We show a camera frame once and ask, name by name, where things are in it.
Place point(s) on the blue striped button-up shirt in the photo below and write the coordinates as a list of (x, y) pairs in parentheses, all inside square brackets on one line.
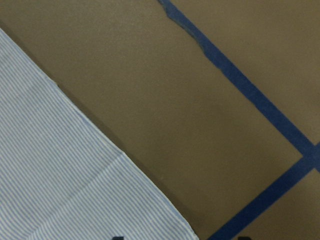
[(61, 178)]

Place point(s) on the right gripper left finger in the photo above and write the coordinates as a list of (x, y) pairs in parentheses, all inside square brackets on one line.
[(118, 238)]

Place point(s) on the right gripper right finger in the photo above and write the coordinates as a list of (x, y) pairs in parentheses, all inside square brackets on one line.
[(244, 238)]

